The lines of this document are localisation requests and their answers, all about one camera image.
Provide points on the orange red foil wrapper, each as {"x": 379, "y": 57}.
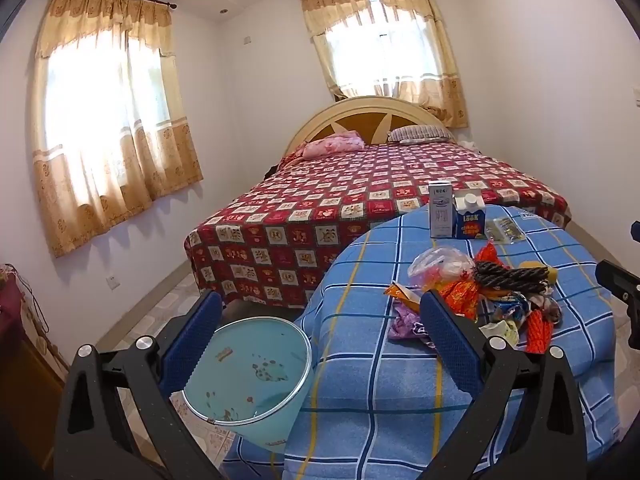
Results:
{"x": 460, "y": 292}

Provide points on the red patterned bedsheet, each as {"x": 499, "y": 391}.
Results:
{"x": 310, "y": 210}

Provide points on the striped pillow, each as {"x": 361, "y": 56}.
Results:
{"x": 420, "y": 134}

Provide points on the white wall socket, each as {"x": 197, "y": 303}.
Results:
{"x": 114, "y": 282}

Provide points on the light blue trash bin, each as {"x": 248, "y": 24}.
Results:
{"x": 250, "y": 370}

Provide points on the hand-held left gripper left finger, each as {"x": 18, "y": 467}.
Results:
{"x": 192, "y": 342}

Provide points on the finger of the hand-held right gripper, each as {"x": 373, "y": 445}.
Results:
{"x": 620, "y": 282}

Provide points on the pale crumpled wrapper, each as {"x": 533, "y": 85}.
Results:
{"x": 502, "y": 332}

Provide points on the wide beige window curtain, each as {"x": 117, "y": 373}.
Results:
{"x": 100, "y": 110}

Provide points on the wooden cabinet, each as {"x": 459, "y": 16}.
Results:
{"x": 25, "y": 385}

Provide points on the clear plastic bag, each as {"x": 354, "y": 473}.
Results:
{"x": 440, "y": 265}

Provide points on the purple wrapper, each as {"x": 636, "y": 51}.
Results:
{"x": 405, "y": 322}

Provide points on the blue plaid tablecloth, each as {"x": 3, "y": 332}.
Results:
{"x": 380, "y": 400}

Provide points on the white carton box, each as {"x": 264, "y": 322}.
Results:
{"x": 441, "y": 210}

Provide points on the cream wooden headboard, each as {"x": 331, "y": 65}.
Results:
{"x": 370, "y": 115}

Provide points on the narrow beige window curtain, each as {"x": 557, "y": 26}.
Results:
{"x": 440, "y": 60}

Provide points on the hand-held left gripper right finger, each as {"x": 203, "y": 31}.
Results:
{"x": 450, "y": 347}

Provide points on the blue milk carton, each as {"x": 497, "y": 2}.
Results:
{"x": 469, "y": 220}

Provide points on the brown patterned wrapper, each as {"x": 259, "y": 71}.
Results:
{"x": 547, "y": 309}

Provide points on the clear blister packet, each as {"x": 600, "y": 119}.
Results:
{"x": 505, "y": 230}

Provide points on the blue printed wrapper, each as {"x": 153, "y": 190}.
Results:
{"x": 510, "y": 306}

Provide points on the silver orange snack wrapper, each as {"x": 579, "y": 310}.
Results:
{"x": 402, "y": 294}

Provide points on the pink pillow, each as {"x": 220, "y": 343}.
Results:
{"x": 335, "y": 144}

